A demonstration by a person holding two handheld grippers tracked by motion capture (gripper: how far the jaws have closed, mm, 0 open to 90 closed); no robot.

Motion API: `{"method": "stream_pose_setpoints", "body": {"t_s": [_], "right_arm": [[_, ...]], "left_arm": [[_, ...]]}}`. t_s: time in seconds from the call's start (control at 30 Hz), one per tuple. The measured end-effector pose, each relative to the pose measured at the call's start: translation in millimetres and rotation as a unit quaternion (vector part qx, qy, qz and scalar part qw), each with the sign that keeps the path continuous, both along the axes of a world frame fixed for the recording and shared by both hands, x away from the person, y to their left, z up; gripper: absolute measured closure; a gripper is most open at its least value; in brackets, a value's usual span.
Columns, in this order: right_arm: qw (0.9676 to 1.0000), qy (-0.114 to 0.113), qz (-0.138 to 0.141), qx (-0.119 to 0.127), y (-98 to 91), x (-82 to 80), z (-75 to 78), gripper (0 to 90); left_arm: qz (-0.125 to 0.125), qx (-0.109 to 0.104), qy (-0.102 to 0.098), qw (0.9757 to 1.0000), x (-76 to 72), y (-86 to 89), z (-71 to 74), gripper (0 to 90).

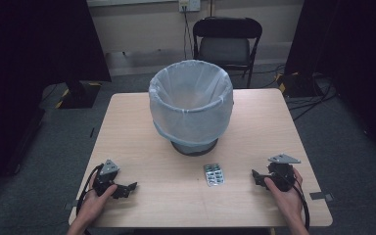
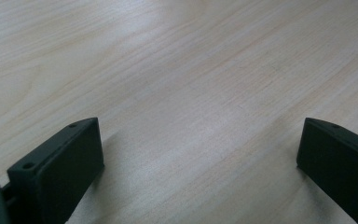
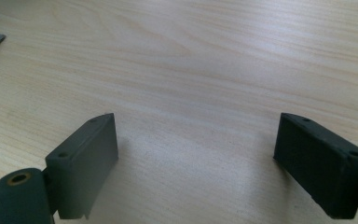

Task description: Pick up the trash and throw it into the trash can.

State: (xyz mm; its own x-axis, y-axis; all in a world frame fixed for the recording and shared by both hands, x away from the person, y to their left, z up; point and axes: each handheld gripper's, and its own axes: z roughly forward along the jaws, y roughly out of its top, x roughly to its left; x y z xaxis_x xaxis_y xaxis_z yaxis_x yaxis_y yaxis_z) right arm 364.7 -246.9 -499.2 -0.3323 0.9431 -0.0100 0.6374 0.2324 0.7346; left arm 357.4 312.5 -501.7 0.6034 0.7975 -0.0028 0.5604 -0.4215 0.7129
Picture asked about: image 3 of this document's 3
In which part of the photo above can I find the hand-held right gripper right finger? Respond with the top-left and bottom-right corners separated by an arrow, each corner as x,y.
272,112 -> 358,220

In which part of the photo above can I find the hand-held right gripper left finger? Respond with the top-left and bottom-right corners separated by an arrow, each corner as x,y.
45,112 -> 119,220

